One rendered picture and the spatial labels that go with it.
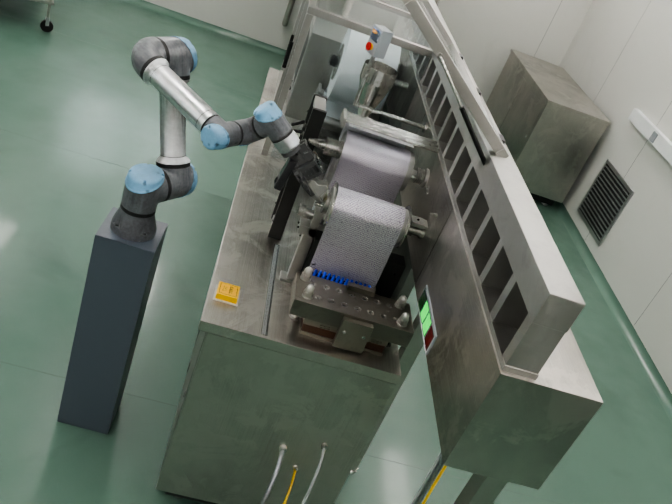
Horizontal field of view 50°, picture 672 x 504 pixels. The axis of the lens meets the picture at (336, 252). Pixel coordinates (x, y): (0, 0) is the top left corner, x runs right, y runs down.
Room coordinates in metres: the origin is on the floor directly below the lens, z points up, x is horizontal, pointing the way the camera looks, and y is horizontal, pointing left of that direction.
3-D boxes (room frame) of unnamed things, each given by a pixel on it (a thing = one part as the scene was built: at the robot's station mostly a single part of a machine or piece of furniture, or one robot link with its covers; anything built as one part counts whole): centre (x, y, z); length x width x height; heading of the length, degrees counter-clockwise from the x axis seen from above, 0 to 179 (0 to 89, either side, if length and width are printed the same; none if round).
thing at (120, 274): (2.02, 0.67, 0.45); 0.20 x 0.20 x 0.90; 10
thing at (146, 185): (2.03, 0.67, 1.07); 0.13 x 0.12 x 0.14; 155
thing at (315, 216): (2.11, 0.12, 1.05); 0.06 x 0.05 x 0.31; 101
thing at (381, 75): (2.81, 0.11, 1.50); 0.14 x 0.14 x 0.06
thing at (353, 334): (1.85, -0.15, 0.97); 0.10 x 0.03 x 0.11; 101
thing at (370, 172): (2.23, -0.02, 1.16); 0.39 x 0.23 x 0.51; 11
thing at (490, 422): (2.81, -0.23, 1.29); 3.10 x 0.28 x 0.30; 11
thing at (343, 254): (2.05, -0.05, 1.11); 0.23 x 0.01 x 0.18; 101
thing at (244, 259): (3.01, 0.23, 0.88); 2.52 x 0.66 x 0.04; 11
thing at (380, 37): (2.62, 0.16, 1.66); 0.07 x 0.07 x 0.10; 38
